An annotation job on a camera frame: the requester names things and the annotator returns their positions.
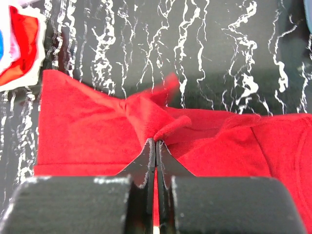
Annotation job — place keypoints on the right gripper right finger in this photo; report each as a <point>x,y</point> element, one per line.
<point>221,205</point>

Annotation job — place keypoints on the black marble pattern mat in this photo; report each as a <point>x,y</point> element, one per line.
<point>236,55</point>

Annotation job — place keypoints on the teal plastic bin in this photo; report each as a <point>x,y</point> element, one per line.
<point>308,13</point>

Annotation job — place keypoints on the pink folded t shirt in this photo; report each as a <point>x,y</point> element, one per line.
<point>13,54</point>

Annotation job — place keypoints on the white folded t shirt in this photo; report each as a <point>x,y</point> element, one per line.
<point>5,26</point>

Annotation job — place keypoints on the blue folded t shirt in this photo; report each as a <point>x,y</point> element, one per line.
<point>1,45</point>

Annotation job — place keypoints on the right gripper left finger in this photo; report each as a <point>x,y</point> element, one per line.
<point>121,204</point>

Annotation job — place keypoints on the red folded t shirt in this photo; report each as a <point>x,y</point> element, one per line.
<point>25,29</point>

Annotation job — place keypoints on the dark red t shirt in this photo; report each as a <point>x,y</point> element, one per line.
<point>83,132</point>

